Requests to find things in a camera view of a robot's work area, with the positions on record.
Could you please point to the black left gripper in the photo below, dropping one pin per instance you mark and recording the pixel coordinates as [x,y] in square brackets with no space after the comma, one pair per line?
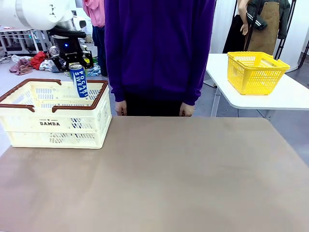
[68,46]

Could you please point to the person's right forearm purple sleeve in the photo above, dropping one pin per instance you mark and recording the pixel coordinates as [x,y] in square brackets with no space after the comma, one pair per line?
[117,89]

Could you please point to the person's left forearm purple sleeve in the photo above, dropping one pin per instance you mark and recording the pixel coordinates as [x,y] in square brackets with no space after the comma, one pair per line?
[193,91]

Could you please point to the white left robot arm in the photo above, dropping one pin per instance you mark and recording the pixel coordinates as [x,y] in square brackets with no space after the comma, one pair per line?
[36,13]

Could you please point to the yellow plastic basket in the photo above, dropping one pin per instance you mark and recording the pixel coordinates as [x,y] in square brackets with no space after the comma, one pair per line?
[256,79]

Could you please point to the person's right hand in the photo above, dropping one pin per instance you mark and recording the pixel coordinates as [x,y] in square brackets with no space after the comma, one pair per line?
[121,108]

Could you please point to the person's left hand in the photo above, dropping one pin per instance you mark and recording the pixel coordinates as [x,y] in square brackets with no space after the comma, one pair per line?
[186,110]

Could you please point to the blue white patterned cloth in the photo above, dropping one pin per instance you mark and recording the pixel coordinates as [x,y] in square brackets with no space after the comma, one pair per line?
[94,71]

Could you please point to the light patterned cloth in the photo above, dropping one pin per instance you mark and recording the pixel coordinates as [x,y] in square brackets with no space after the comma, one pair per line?
[47,65]

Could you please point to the red cloth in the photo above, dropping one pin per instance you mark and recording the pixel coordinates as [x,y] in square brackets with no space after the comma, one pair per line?
[38,60]

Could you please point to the person in pink top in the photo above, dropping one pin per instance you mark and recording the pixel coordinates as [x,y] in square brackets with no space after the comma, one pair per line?
[95,14]

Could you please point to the pink patterned cloth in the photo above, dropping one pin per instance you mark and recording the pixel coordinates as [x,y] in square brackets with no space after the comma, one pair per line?
[21,67]

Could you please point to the white crumpled cloth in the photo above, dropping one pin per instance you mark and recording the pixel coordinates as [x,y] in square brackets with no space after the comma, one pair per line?
[19,58]

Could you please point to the person in purple sweater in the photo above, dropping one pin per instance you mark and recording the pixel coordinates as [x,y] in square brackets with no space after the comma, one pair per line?
[157,48]

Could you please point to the black stand pole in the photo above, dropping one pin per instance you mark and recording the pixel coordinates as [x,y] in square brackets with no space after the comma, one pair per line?
[251,26]
[287,29]
[305,54]

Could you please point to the white side table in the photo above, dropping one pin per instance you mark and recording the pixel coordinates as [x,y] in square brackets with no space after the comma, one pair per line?
[277,99]

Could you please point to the grey metal frame work table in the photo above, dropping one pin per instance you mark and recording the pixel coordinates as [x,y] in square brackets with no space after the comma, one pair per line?
[21,38]

